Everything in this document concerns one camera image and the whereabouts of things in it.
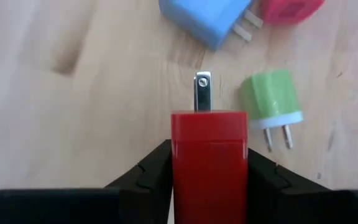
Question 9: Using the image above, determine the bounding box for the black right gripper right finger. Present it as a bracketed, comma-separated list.
[246, 147, 358, 224]

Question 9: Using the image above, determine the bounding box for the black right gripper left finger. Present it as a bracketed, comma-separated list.
[0, 139, 174, 224]

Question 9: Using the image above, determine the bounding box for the red wall charger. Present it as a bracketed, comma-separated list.
[170, 70, 249, 224]

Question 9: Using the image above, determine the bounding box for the pink wall charger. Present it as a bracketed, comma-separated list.
[259, 0, 327, 26]

